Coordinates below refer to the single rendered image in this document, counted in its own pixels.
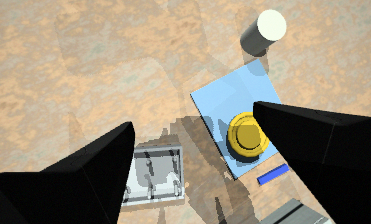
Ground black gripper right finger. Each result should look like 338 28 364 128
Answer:
253 101 371 224

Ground yellow round plate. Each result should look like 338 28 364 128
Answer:
228 112 270 158

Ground dark grey cylinder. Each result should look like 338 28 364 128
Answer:
240 10 286 55

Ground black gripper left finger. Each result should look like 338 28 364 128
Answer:
0 121 135 224

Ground light blue square mat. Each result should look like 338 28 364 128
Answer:
190 58 282 179

